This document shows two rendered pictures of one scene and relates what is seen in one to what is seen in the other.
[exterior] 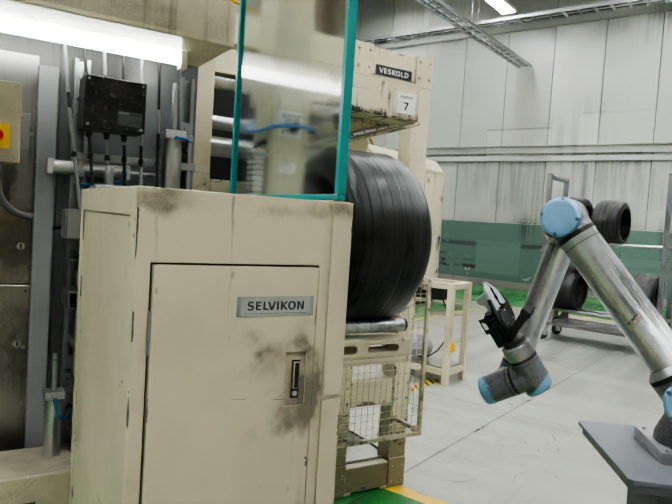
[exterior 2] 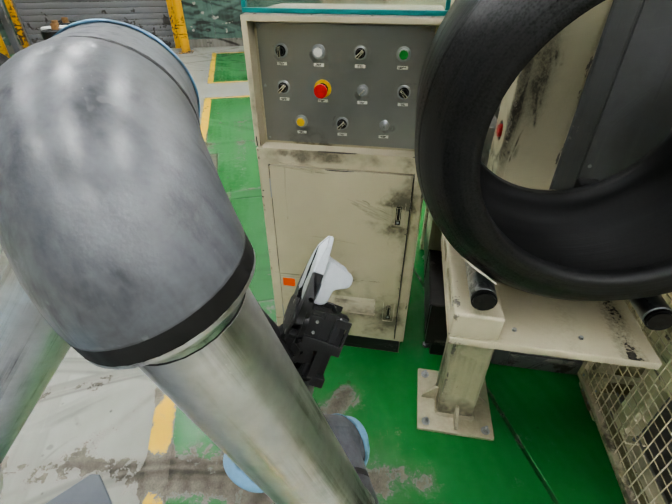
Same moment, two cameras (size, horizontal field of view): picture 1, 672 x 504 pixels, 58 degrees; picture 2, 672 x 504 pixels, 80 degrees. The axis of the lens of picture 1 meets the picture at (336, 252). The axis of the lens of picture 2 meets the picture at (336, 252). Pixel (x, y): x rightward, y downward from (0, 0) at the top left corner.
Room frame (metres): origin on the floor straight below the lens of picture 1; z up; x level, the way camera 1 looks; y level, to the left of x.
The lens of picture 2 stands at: (2.17, -0.80, 1.38)
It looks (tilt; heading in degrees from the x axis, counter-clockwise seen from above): 36 degrees down; 131
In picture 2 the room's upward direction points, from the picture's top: straight up
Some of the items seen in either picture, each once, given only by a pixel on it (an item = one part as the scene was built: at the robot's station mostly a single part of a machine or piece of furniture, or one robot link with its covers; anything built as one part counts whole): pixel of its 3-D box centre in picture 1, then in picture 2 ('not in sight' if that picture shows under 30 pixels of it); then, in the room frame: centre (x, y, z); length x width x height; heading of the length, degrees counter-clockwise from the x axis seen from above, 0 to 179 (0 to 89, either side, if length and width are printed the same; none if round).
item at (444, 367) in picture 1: (426, 327); not in sight; (4.99, -0.78, 0.40); 0.60 x 0.35 x 0.80; 53
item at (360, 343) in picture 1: (357, 346); (467, 269); (1.93, -0.09, 0.83); 0.36 x 0.09 x 0.06; 121
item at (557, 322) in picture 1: (606, 261); not in sight; (6.92, -3.07, 0.96); 1.33 x 0.64 x 1.92; 51
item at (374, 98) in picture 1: (338, 95); not in sight; (2.37, 0.03, 1.71); 0.61 x 0.25 x 0.15; 121
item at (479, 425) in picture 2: not in sight; (453, 399); (1.90, 0.19, 0.02); 0.27 x 0.27 x 0.04; 31
